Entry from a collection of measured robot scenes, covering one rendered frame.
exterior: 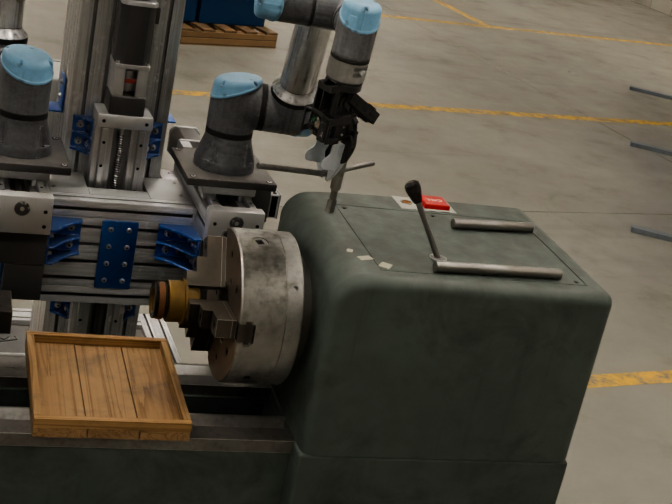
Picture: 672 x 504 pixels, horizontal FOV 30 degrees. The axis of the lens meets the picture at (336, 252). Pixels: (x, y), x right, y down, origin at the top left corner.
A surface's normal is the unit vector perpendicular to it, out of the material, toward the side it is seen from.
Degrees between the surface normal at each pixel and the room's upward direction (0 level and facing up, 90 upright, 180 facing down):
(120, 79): 90
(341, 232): 0
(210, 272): 56
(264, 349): 97
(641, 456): 0
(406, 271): 0
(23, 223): 90
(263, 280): 45
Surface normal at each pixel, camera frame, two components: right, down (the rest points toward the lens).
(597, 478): 0.19, -0.91
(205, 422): 0.29, -0.60
